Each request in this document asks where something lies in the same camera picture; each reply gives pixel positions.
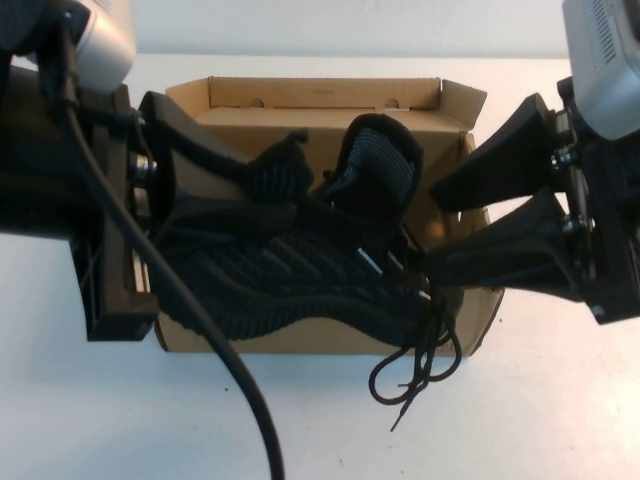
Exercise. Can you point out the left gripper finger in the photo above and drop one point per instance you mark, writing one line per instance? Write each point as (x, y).
(210, 217)
(210, 165)

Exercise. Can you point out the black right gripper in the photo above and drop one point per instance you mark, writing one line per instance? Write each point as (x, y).
(615, 225)

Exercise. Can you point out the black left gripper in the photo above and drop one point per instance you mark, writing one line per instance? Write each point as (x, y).
(30, 175)

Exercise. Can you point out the black knit laced shoe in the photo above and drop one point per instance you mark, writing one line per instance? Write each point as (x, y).
(280, 270)

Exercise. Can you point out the brown cardboard shoe box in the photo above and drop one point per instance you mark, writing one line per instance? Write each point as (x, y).
(320, 100)

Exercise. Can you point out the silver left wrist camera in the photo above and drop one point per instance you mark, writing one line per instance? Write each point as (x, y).
(105, 50)

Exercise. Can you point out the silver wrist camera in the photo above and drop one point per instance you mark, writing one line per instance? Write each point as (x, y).
(105, 50)
(600, 65)

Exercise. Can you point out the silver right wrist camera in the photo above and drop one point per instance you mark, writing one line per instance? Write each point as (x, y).
(600, 65)

